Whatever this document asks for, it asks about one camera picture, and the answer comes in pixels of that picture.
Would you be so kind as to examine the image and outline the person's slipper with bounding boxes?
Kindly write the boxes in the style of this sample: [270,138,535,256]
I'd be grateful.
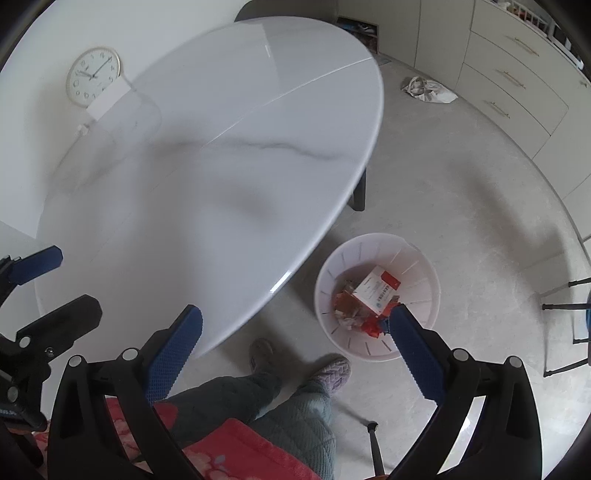
[314,355,352,396]
[249,338,276,372]

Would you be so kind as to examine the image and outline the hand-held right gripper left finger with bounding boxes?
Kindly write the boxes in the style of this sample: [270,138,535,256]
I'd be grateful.
[47,305,206,480]

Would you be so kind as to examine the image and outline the red and white box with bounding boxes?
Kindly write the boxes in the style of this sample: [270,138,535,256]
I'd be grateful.
[352,265,402,317]

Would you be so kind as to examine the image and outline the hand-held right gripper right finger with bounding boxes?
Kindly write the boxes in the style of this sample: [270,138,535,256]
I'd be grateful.
[385,305,543,480]

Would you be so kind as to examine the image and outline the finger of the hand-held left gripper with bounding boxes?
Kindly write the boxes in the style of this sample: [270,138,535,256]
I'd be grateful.
[0,246,63,305]
[16,295,103,354]

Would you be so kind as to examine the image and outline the round wall clock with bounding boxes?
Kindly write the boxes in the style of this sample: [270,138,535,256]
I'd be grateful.
[65,47,121,109]

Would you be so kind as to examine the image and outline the brown orange wrapper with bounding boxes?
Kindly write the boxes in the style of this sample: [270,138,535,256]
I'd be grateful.
[334,284,360,320]

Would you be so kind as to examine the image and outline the pink floral jacket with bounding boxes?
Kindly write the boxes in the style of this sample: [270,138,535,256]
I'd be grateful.
[28,397,320,480]

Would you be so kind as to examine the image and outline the person's right slipper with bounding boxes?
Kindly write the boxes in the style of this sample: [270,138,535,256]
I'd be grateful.
[314,355,352,396]

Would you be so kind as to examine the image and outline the dark chair leg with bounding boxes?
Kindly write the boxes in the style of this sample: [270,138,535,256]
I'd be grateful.
[365,421,386,476]

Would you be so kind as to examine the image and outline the dark table leg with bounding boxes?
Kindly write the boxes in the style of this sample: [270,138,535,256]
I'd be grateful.
[348,168,368,212]

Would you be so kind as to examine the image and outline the grey chair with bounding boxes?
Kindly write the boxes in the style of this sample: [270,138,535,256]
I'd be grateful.
[234,0,340,24]

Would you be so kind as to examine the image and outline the white plastic waste bin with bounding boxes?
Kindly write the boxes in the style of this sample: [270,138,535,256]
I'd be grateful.
[315,233,441,363]

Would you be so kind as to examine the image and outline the white cabinet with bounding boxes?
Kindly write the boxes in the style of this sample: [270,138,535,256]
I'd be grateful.
[337,0,591,199]

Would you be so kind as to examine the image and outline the person's leg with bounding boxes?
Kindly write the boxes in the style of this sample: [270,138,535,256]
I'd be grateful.
[249,383,338,480]
[173,364,284,444]

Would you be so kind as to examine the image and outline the person's left leg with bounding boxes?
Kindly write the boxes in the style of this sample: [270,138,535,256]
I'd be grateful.
[173,364,284,444]

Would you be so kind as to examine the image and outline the person's left slipper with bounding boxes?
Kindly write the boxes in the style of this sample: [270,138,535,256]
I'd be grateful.
[249,338,276,372]

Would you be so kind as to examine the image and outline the open shelf niche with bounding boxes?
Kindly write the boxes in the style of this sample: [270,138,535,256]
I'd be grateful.
[336,16,382,54]

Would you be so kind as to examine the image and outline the person's right leg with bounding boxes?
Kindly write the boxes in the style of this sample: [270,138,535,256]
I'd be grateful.
[249,383,338,480]

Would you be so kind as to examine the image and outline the beige canvas bag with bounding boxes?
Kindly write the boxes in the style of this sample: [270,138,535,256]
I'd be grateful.
[401,76,459,104]

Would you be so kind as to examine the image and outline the black metal chair legs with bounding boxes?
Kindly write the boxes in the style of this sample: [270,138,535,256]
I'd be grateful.
[538,277,591,379]

